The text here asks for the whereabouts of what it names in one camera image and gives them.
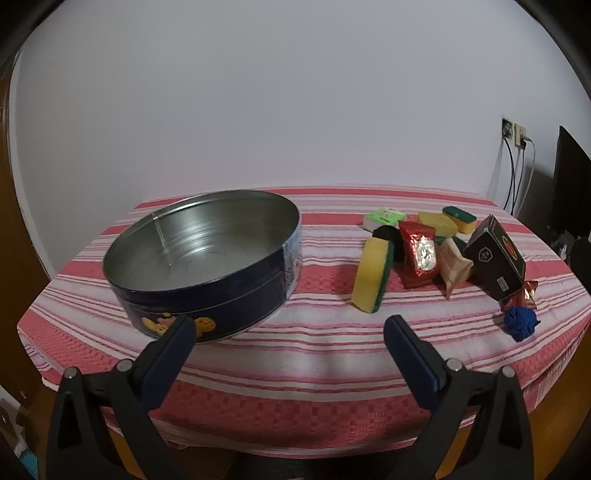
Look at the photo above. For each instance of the red white striped tablecloth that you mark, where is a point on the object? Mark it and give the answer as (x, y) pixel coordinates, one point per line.
(300, 332)

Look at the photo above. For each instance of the white box with green label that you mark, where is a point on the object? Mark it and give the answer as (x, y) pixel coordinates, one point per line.
(385, 218)

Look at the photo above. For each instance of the beige packet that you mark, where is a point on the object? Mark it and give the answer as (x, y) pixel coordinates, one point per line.
(455, 272)

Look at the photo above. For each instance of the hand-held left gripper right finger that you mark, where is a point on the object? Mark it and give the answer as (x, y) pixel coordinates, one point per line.
(415, 364)

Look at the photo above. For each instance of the black television screen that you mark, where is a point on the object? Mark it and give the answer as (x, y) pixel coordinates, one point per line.
(572, 184)

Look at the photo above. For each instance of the round blue cookie tin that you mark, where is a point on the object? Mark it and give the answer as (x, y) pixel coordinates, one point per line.
(207, 300)

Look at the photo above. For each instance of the black oval pad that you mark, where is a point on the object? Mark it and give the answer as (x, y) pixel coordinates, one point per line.
(392, 236)

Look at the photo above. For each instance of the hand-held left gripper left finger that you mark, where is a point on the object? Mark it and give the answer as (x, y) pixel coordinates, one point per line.
(168, 364)

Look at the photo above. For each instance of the wooden wardrobe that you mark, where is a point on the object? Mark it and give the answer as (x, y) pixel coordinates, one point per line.
(18, 230)

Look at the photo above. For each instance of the beige wall socket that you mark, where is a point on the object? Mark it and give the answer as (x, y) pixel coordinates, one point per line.
(520, 135)

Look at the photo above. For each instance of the black cardboard box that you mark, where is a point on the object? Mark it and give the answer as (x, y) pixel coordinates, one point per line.
(494, 263)

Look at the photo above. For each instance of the red and gold foil packet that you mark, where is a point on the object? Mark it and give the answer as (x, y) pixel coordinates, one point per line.
(524, 297)

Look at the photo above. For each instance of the cluster of clear bottles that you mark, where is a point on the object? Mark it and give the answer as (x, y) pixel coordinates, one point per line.
(562, 247)

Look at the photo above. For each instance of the open dark wall socket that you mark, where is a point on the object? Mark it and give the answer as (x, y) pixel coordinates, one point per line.
(507, 128)

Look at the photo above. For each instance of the blue yarn ball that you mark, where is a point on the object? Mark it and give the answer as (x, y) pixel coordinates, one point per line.
(521, 323)

